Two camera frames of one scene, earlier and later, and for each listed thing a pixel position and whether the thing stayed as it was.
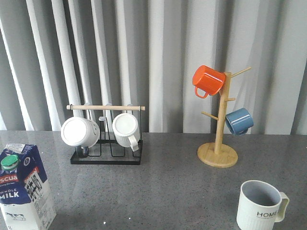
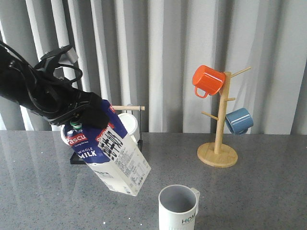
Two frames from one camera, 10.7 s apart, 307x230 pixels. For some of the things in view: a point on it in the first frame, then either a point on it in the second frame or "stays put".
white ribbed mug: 126,128 stays put
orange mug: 208,79 stays put
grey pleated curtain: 56,53 stays put
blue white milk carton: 26,201 -> 111,152
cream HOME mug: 260,205 -> 178,205
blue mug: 240,121 stays put
